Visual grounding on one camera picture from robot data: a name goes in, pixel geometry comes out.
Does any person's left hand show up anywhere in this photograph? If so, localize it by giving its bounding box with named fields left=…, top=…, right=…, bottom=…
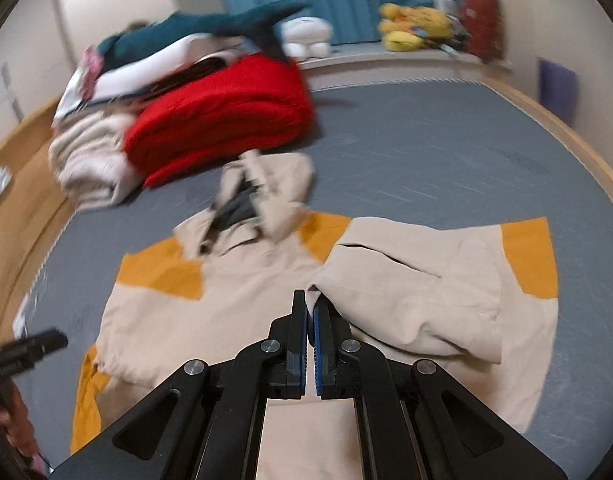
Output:
left=0, top=380, right=43, bottom=476

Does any teal shark plush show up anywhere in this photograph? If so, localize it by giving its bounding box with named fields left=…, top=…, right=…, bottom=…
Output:
left=99, top=0, right=312, bottom=68

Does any wooden bed frame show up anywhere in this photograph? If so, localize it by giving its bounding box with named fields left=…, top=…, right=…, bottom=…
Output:
left=0, top=72, right=613, bottom=346

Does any red folded blanket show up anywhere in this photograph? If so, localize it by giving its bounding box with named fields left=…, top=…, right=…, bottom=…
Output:
left=122, top=54, right=314, bottom=190

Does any beige and orange jacket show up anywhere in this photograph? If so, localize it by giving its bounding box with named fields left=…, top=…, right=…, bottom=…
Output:
left=70, top=150, right=559, bottom=480

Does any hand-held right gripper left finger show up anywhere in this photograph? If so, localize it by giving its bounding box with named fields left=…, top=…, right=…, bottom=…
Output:
left=49, top=289, right=307, bottom=480

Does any red cushion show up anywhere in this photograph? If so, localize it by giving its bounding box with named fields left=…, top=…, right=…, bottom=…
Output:
left=459, top=0, right=502, bottom=63

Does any purple wall pad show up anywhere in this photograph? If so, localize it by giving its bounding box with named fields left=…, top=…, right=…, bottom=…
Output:
left=539, top=57, right=579, bottom=116

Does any white window ledge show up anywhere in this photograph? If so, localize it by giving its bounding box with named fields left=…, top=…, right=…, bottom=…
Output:
left=296, top=42, right=513, bottom=82

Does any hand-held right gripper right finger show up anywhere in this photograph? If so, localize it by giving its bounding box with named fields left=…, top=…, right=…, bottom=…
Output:
left=313, top=295, right=568, bottom=480

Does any white plush toy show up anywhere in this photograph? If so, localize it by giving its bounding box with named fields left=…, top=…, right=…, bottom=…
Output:
left=281, top=16, right=334, bottom=59

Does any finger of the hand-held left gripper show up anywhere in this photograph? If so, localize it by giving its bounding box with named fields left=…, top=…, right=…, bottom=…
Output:
left=6, top=329, right=68, bottom=368

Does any yellow plush toy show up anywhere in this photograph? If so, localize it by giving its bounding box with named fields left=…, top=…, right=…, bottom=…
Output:
left=383, top=30, right=428, bottom=54
left=379, top=2, right=457, bottom=38

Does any beige folded blanket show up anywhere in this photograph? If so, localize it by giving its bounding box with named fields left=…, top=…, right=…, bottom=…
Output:
left=47, top=110, right=147, bottom=211

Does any bed with grey-blue sheet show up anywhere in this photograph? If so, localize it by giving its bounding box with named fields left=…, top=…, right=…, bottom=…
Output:
left=26, top=79, right=613, bottom=480

